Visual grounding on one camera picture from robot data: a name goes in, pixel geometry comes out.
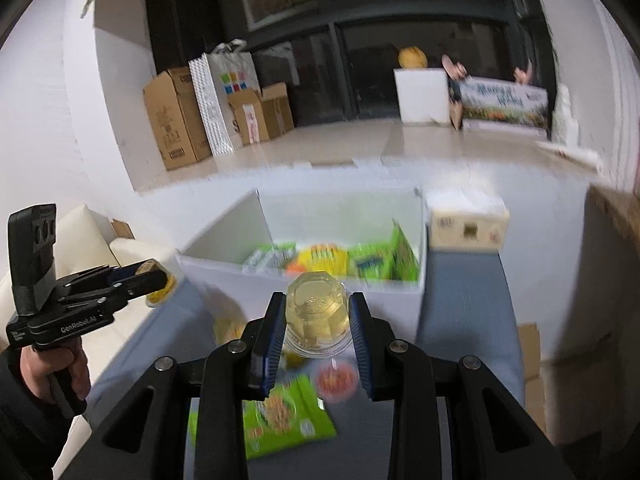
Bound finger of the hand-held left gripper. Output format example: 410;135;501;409
62;259;167;289
60;273;172;312

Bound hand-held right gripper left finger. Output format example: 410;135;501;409
52;290;288;480

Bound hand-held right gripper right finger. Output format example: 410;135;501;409
347;291;576;480

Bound yellow jelly cup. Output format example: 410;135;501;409
282;271;355;361
212;317;248;346
135;259;177;307

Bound pink jelly cup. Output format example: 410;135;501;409
315;357;360;402

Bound white cardboard box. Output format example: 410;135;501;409
176;187;430;346

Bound green snack packet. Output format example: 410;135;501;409
390;218;420;281
347;242;396;278
242;242;298;276
189;375;337;461

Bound yellow snack packet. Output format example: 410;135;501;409
295;242;349;277

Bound person's left forearm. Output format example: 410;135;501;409
0;345;86;480

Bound person's left hand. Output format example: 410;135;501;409
17;344;93;403

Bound large brown cardboard box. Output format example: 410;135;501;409
142;67;213;172

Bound cream tissue pack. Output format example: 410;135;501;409
422;187;511;252

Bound flat cardboard piece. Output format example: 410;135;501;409
517;322;543;396

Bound dotted white paper bag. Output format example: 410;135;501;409
188;40;261;158

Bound small open cardboard box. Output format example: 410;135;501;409
227;82;296;147

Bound white foam box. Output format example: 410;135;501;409
393;67;451;126

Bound landscape printed box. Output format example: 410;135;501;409
459;76;550;133

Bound brown cabinet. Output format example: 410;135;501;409
585;182;640;271

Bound orange pomelo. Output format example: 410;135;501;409
397;46;428;70

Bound dark window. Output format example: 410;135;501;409
145;0;558;126

